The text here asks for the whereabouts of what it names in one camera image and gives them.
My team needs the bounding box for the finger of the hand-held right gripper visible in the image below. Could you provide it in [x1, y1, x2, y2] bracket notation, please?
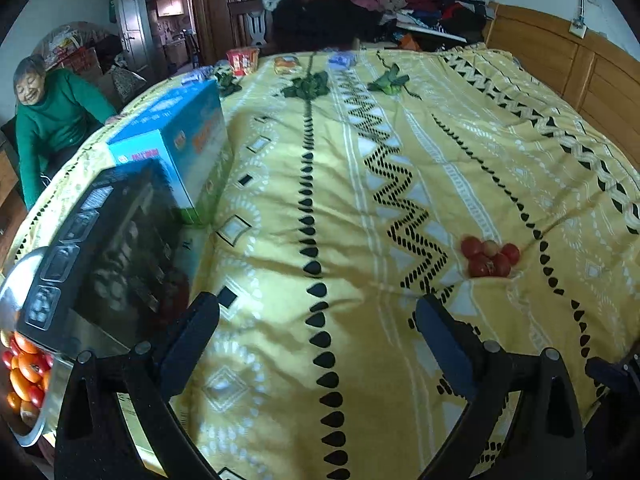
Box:
[585, 342, 640, 401]

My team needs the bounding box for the blue printed carton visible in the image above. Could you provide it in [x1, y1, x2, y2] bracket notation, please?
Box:
[107, 79, 235, 226]

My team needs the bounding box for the leafy green vegetable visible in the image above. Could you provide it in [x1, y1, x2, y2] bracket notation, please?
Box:
[212, 67, 243, 97]
[367, 63, 411, 95]
[280, 71, 331, 101]

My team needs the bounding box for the wooden wardrobe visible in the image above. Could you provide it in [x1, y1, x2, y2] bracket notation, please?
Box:
[187, 0, 281, 66]

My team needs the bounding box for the red snack packet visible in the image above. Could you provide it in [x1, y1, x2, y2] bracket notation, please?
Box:
[226, 47, 261, 77]

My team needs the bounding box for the pile of bags and boxes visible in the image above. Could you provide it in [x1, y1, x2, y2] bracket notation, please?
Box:
[42, 22, 123, 88]

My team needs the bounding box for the dark wooden door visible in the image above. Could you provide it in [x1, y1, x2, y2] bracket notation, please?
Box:
[112, 0, 153, 81]

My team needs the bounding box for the wooden television cabinet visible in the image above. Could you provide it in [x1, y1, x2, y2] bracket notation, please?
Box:
[0, 145, 23, 266]

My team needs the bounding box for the black printed carton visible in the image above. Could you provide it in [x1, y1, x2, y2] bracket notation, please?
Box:
[15, 160, 193, 361]

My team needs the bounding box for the heap of oranges and tomatoes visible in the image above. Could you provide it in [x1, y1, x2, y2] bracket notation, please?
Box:
[0, 330, 56, 423]

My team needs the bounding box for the metal bowl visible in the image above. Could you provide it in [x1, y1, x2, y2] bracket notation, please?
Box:
[0, 250, 76, 448]

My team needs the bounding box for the yellow patterned blanket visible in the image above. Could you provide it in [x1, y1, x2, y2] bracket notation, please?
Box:
[10, 42, 640, 480]

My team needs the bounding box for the wooden headboard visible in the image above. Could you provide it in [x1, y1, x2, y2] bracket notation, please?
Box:
[482, 2, 640, 161]

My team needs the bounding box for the wooden chair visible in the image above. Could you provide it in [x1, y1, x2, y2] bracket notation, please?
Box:
[227, 0, 273, 56]

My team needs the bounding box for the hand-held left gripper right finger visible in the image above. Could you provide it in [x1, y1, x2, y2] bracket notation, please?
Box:
[415, 294, 588, 480]

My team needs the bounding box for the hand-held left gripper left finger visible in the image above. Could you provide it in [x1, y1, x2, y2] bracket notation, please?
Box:
[54, 291, 221, 480]

